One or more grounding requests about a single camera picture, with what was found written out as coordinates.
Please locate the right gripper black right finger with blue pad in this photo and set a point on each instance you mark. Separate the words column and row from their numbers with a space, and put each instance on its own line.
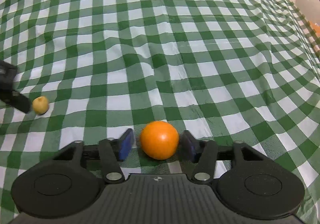
column 203, row 153

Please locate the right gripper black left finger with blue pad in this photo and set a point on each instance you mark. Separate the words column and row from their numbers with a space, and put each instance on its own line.
column 111, row 152

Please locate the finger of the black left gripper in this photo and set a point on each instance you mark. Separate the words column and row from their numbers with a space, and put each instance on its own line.
column 19, row 101

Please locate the orange tangerine front cluster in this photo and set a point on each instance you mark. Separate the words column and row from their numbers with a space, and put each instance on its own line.
column 159, row 140

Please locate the yellow small fruit front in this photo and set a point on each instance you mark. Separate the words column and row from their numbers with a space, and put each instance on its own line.
column 40, row 105

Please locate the green white checkered cloth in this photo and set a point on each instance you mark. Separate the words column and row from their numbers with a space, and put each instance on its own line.
column 227, row 70

